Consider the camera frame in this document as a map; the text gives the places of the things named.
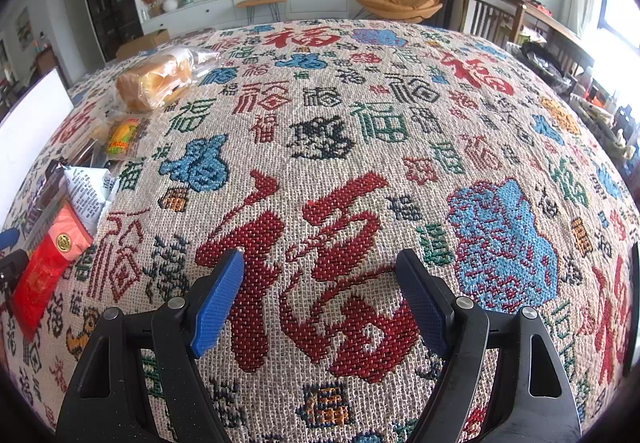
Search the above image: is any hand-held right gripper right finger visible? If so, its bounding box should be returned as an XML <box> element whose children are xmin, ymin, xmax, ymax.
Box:
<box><xmin>394</xmin><ymin>248</ymin><xmax>583</xmax><ymax>443</ymax></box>

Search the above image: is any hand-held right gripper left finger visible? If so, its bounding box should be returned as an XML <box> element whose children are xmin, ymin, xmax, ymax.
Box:
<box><xmin>55</xmin><ymin>247</ymin><xmax>246</xmax><ymax>443</ymax></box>

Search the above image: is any red snack packet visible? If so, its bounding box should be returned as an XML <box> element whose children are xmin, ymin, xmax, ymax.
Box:
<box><xmin>11</xmin><ymin>203</ymin><xmax>96</xmax><ymax>341</ymax></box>

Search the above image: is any brown snack packet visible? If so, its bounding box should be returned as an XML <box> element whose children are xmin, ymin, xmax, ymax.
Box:
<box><xmin>27</xmin><ymin>158</ymin><xmax>68</xmax><ymax>230</ymax></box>

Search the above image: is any white snack packet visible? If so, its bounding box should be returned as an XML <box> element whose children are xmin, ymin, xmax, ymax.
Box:
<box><xmin>59</xmin><ymin>164</ymin><xmax>120</xmax><ymax>231</ymax></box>

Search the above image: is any white storage box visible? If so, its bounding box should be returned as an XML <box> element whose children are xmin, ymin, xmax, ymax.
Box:
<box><xmin>0</xmin><ymin>67</ymin><xmax>76</xmax><ymax>230</ymax></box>

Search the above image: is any yellow snack packet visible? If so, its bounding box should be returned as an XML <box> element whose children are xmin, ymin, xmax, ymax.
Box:
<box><xmin>102</xmin><ymin>117</ymin><xmax>151</xmax><ymax>158</ymax></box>

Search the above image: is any printed blanket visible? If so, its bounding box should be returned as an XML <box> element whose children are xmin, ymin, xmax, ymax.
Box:
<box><xmin>0</xmin><ymin>18</ymin><xmax>640</xmax><ymax>443</ymax></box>

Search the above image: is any bagged bread loaf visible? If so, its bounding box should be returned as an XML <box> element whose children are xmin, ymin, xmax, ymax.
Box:
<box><xmin>116</xmin><ymin>48</ymin><xmax>222</xmax><ymax>113</ymax></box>

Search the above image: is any cardboard box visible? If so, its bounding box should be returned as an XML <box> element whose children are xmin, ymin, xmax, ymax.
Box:
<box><xmin>116</xmin><ymin>29</ymin><xmax>171</xmax><ymax>60</ymax></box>

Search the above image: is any dark bag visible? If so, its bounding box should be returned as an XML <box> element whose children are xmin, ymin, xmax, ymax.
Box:
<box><xmin>520</xmin><ymin>40</ymin><xmax>576</xmax><ymax>91</ymax></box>

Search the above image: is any wooden stool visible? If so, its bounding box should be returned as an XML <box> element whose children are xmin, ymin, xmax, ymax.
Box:
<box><xmin>235</xmin><ymin>0</ymin><xmax>288</xmax><ymax>22</ymax></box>

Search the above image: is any framed wall picture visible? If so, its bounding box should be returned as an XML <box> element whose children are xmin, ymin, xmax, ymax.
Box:
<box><xmin>15</xmin><ymin>7</ymin><xmax>32</xmax><ymax>49</ymax></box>

